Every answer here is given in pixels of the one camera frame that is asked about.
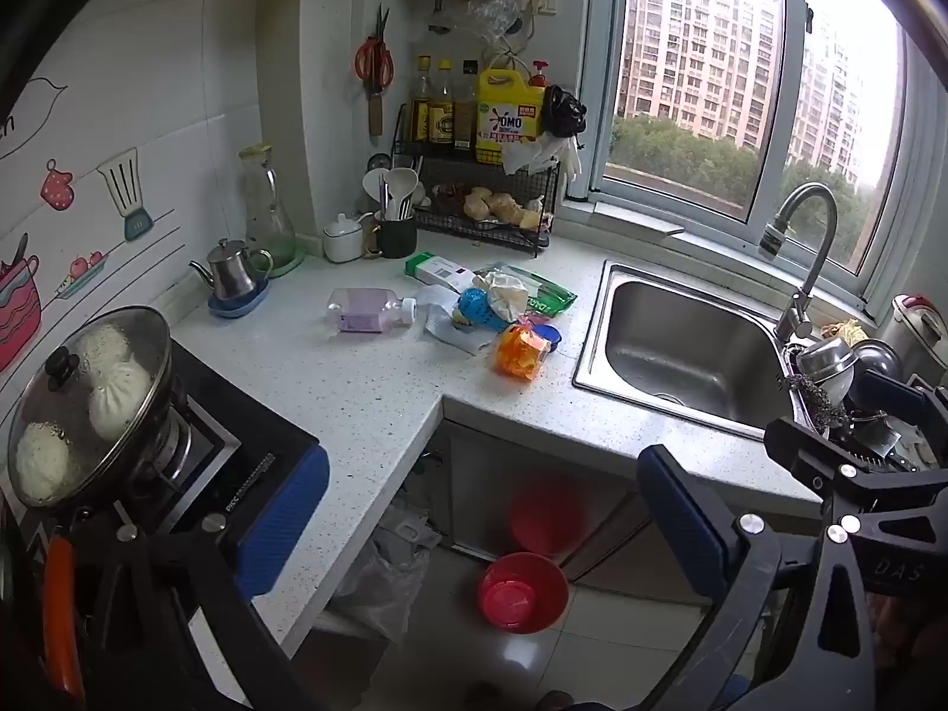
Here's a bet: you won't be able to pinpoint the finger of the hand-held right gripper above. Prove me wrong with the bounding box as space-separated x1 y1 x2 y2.
763 417 948 517
850 370 948 432

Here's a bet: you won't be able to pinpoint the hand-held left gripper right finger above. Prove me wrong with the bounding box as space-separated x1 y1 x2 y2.
635 444 881 711

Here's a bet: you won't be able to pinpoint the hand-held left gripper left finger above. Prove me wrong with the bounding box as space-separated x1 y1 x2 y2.
74 444 331 711

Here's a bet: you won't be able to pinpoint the clear bottle pink liquid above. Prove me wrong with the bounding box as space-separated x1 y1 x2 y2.
327 286 418 335

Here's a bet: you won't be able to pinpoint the orange snack packet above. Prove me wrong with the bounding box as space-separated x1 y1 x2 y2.
494 320 554 383

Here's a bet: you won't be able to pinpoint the green toothbrush package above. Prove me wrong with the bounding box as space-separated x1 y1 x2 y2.
474 261 578 316

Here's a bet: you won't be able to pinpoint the green white medicine box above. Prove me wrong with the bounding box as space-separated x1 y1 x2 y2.
404 252 476 292

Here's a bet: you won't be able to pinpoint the white tissue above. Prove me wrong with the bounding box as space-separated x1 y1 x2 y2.
474 271 530 321

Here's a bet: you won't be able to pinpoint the black pot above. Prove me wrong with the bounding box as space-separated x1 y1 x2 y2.
851 339 906 386

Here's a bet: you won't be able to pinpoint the white red rice cooker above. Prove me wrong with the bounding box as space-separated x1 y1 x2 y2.
889 294 948 382

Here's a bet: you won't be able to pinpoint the steel bowl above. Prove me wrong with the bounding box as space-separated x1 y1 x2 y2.
796 337 860 393

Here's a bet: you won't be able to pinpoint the black induction cooktop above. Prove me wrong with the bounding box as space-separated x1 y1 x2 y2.
0 344 321 608

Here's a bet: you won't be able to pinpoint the yellow cloth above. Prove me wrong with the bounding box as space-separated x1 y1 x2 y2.
818 318 869 345

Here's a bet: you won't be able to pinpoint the steel wool scrubber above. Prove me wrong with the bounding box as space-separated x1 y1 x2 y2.
785 376 827 419

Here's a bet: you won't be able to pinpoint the steel faucet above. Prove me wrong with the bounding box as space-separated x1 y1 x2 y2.
758 182 840 345

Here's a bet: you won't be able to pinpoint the red plastic basin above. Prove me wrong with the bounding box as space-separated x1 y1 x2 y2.
477 552 571 636

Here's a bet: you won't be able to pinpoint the steel sink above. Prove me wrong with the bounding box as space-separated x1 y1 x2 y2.
572 259 805 440

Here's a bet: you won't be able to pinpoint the grey base cabinet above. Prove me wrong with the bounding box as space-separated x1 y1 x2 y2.
403 415 742 608

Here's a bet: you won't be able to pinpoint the white steamed bun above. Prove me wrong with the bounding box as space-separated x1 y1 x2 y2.
89 363 153 441
77 326 134 380
15 422 76 502

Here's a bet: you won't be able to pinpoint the white cloth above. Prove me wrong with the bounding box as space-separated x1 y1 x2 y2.
418 287 499 357

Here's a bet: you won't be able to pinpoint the steel teapot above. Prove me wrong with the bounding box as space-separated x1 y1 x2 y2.
188 237 275 302

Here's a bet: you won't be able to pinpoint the steamer pot with buns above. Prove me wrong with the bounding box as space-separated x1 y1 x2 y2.
7 305 174 510

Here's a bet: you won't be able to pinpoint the white sugar jar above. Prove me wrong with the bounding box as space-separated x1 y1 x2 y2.
323 212 375 264

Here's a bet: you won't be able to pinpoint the blue plastic bag roll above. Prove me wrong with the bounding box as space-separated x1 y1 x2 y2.
457 287 514 328

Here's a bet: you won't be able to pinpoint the dark green mug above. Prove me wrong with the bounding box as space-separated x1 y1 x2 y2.
368 209 419 260

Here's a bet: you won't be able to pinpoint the glass carafe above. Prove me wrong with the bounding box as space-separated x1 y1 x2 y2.
238 144 299 268

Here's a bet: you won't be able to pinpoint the large white spoon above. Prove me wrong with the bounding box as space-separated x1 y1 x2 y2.
385 167 420 222

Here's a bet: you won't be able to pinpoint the white gloves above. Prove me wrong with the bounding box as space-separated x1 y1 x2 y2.
502 133 588 186

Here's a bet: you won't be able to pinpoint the apartment buildings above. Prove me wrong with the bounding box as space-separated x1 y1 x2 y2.
618 0 867 186

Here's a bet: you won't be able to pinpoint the window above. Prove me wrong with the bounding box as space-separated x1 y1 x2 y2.
566 0 948 327

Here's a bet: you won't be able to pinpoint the black plastic bag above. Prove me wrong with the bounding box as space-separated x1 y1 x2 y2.
542 84 588 139

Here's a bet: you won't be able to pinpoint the yellow label sauce bottle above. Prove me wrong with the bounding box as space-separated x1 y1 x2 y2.
430 59 456 148

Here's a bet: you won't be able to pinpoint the amber oil bottle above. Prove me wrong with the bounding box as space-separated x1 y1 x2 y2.
409 55 434 143

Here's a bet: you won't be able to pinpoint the dark vinegar bottle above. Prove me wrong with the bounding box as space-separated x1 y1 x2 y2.
453 59 479 150

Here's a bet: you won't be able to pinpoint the yellow detergent jug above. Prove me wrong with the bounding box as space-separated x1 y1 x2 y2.
475 68 547 165

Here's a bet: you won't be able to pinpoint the clear hanging plastic bag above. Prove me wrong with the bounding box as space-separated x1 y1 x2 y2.
465 0 526 49

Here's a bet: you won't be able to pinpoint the orange handle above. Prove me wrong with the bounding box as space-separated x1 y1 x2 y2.
42 535 85 702

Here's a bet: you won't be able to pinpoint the fruit tray wall sticker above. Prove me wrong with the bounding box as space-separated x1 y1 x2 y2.
57 252 108 301

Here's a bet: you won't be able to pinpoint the pink pot wall sticker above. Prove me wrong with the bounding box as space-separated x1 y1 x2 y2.
0 233 43 371

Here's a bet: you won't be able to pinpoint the black wire rack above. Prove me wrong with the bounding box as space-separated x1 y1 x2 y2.
392 102 562 258

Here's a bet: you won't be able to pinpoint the oven mitt wall sticker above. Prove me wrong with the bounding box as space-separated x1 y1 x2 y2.
40 159 75 210

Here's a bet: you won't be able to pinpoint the red handled scissors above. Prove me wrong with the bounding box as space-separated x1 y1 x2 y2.
354 4 396 90

